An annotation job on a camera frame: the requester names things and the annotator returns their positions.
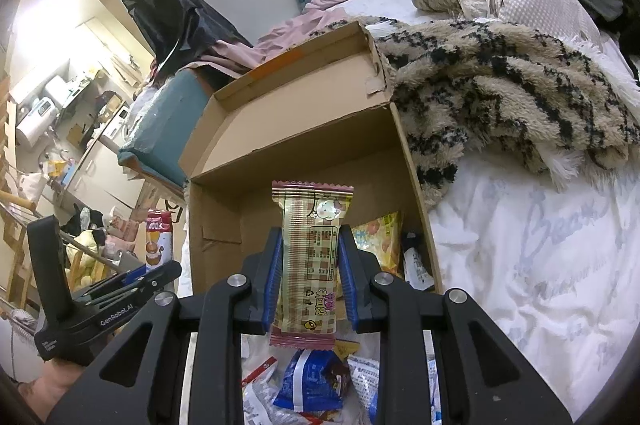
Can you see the open cardboard box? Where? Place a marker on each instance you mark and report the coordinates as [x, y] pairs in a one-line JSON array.
[[320, 112]]

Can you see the white washing machine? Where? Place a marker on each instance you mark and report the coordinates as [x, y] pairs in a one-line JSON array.
[[36, 122]]

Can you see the yellow orange snack packet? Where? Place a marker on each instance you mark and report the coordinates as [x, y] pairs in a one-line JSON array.
[[382, 238]]

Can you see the teal cushioned seat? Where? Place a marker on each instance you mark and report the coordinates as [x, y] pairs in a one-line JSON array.
[[164, 123]]

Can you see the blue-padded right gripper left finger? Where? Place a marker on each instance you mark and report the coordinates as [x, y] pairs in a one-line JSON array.
[[264, 271]]

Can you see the red white rice cake packet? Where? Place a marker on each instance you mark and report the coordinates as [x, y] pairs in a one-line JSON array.
[[158, 243]]

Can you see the yellow wooden rack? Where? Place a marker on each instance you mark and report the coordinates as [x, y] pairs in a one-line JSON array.
[[81, 265]]

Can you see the white printed duvet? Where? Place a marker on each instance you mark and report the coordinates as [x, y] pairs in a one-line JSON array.
[[557, 269]]

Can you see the black plastic garbage bag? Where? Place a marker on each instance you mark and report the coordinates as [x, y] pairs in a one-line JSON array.
[[179, 31]]

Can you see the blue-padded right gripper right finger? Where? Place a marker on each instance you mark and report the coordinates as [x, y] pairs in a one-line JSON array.
[[365, 311]]

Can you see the person's left hand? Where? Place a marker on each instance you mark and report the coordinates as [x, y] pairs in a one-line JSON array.
[[42, 394]]

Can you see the grey blue snack bag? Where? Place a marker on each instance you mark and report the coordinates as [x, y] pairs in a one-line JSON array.
[[365, 374]]

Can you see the cream black fuzzy blanket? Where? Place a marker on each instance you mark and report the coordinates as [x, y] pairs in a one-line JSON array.
[[562, 108]]

